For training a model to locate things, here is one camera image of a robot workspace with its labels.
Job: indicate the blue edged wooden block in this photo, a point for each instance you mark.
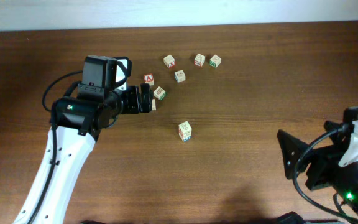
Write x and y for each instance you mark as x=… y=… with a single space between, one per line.
x=180 y=76

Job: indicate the green edged picture block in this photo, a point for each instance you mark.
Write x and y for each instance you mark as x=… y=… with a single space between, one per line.
x=215 y=61

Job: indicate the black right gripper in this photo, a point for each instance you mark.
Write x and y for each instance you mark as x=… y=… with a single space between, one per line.
x=312 y=168

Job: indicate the red letter U block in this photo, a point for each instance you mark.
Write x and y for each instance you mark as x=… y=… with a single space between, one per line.
x=181 y=135

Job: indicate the red letter K block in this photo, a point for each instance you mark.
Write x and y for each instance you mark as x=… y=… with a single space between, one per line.
x=169 y=61

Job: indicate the pineapple picture wooden block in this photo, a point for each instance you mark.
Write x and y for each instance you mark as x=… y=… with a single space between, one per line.
x=159 y=93

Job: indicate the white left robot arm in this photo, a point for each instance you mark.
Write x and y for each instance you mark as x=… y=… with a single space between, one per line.
x=88 y=106

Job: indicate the green edged number five block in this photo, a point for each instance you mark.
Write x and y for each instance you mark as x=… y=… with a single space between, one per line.
x=154 y=105

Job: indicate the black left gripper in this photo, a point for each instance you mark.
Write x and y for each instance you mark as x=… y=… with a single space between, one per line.
x=133 y=106

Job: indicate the ice cream number four block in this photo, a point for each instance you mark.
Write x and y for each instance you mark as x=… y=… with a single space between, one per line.
x=186 y=139

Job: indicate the red edged picture block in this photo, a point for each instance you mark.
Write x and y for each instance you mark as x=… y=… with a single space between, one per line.
x=199 y=60

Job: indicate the red number nine block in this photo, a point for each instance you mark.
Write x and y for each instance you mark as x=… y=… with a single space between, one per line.
x=184 y=129

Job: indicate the red letter A block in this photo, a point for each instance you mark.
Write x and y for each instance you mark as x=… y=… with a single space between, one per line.
x=149 y=79

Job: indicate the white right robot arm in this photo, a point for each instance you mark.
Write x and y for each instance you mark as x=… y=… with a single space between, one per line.
x=346 y=136

